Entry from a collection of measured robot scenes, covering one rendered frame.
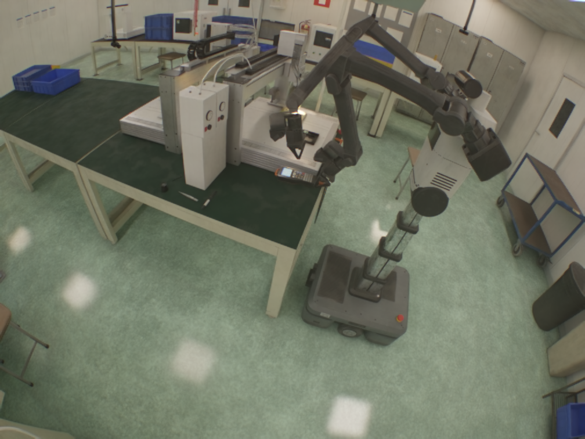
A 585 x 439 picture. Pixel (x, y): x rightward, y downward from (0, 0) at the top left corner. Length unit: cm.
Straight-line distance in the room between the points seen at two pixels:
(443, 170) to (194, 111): 99
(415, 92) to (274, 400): 159
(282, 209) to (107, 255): 145
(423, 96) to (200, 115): 83
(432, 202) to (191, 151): 106
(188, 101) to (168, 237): 127
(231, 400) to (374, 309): 98
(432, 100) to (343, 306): 122
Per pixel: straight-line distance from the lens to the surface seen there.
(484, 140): 88
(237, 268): 199
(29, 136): 260
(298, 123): 112
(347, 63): 86
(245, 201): 134
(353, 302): 169
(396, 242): 140
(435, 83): 124
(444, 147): 104
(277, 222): 126
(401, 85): 84
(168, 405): 172
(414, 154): 292
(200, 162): 130
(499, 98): 562
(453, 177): 111
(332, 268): 177
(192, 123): 122
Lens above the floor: 166
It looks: 46 degrees down
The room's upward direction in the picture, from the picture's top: 13 degrees clockwise
